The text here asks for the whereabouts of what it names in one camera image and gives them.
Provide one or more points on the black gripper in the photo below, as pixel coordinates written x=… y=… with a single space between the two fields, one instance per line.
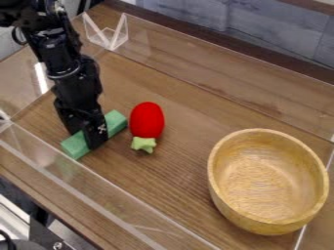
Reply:
x=77 y=90

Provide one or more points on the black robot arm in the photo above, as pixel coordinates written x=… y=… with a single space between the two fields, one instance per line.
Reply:
x=42 y=21

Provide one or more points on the red plush strawberry toy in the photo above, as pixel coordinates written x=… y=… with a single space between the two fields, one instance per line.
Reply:
x=146 y=126

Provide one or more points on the green rectangular block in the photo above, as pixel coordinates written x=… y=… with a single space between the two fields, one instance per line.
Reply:
x=76 y=147

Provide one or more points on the black metal table bracket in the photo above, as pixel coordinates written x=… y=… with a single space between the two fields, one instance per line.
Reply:
x=45 y=237

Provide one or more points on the clear acrylic enclosure wall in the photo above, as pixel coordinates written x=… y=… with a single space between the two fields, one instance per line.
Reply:
x=144 y=201

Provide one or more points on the light wooden bowl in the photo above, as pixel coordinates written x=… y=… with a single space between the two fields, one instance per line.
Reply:
x=268 y=181

